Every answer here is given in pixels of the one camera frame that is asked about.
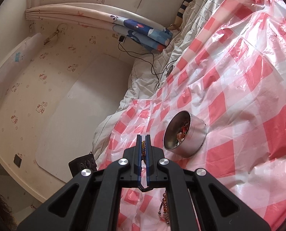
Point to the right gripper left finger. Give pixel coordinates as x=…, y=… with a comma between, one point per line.
x=90, y=200

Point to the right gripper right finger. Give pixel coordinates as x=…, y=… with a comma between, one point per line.
x=195, y=199

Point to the round silver metal tin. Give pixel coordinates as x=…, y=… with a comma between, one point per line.
x=185, y=134

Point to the white grey quilt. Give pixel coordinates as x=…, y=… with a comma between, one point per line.
x=150, y=70

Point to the red white checkered plastic sheet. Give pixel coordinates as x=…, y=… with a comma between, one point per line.
x=233, y=77

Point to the blue cartoon curtain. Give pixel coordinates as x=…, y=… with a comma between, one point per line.
x=147, y=36

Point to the right side patterned curtain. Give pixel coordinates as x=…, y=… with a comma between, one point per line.
x=85, y=17

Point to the striped pillow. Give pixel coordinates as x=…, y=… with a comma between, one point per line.
x=179, y=17

